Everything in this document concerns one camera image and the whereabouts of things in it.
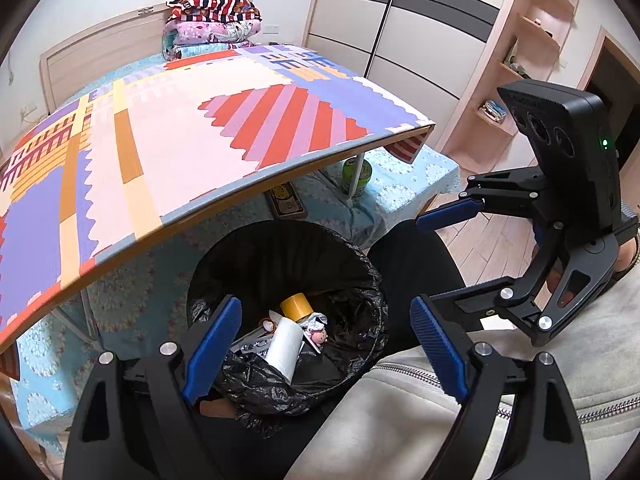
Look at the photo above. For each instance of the wooden shelf unit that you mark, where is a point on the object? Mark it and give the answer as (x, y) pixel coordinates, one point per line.
(530, 60)

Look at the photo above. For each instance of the dark wooden door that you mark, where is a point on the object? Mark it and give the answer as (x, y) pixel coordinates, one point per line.
(615, 75)

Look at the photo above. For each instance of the person's right hand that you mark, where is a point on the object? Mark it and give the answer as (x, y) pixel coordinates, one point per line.
(630, 260)

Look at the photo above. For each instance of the green can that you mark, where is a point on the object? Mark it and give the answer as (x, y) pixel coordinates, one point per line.
(366, 175)

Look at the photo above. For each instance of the pink printed folded blanket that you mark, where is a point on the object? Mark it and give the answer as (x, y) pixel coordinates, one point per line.
(215, 31)

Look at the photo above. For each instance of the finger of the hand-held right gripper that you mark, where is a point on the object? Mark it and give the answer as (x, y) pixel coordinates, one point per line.
(445, 215)
(475, 300)

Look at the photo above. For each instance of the yellow tape roll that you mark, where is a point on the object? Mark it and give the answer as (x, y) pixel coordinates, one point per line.
(295, 305)

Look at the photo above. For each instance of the silver pill blister pack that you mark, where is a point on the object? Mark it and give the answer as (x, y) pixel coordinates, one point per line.
(255, 346)

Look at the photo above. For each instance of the striped folded blanket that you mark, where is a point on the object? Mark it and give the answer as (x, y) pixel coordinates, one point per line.
(215, 5)

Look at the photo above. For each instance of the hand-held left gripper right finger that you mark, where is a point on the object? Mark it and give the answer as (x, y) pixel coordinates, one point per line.
(440, 345)

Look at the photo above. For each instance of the trash bin with black bag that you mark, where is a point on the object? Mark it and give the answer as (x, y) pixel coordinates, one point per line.
(280, 255)

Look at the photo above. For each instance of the blue packet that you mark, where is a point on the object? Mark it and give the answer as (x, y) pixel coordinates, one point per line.
(494, 110)

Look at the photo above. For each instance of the person's grey jacket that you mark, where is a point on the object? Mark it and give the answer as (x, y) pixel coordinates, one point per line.
(380, 420)

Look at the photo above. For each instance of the colourful patterned play mat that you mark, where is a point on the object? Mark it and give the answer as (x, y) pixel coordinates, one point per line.
(150, 150)

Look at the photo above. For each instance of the white paper roll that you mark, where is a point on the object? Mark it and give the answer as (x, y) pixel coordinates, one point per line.
(285, 350)

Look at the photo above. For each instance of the yellow printed box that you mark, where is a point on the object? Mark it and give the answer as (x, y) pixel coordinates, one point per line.
(286, 202)

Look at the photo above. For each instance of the blue printed folded blanket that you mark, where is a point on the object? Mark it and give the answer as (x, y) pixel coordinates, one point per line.
(195, 50)

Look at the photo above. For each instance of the wooden headboard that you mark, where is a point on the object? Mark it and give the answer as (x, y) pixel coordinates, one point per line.
(100, 55)

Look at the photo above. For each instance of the small pink toy figure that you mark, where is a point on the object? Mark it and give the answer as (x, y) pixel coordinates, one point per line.
(319, 337)

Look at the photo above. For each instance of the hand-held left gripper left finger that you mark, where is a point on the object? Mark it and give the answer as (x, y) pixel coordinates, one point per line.
(212, 345)

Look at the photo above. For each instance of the white table leg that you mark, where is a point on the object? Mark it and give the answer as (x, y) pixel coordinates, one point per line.
(357, 180)

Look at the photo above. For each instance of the white sliding-door wardrobe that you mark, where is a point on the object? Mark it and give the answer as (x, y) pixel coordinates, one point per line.
(415, 35)

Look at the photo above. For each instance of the crumpled silver foil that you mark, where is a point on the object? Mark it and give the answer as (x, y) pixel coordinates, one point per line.
(314, 321)

